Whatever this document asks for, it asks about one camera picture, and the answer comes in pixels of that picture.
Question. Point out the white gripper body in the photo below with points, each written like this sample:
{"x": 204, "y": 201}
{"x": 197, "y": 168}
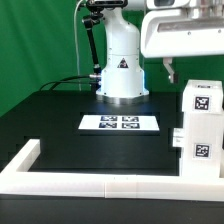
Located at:
{"x": 171, "y": 33}

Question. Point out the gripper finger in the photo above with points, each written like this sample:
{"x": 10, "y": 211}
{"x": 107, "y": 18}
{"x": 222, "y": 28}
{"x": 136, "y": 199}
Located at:
{"x": 167, "y": 62}

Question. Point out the white cabinet body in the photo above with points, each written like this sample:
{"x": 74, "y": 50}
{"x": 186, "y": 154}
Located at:
{"x": 202, "y": 145}

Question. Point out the white tagged rectangular block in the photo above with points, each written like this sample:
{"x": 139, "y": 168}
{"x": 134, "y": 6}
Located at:
{"x": 203, "y": 96}

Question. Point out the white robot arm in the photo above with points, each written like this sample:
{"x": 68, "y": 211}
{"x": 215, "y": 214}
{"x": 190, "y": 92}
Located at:
{"x": 122, "y": 80}

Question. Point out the white flat tagged panel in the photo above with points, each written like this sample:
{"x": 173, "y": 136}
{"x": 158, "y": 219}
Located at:
{"x": 119, "y": 123}

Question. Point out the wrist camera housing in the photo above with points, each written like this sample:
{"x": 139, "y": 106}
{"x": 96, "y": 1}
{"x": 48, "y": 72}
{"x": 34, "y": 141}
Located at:
{"x": 165, "y": 4}

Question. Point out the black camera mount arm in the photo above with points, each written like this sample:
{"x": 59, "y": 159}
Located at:
{"x": 93, "y": 36}

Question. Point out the white U-shaped border frame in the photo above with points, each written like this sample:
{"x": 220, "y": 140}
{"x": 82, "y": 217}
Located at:
{"x": 17, "y": 178}

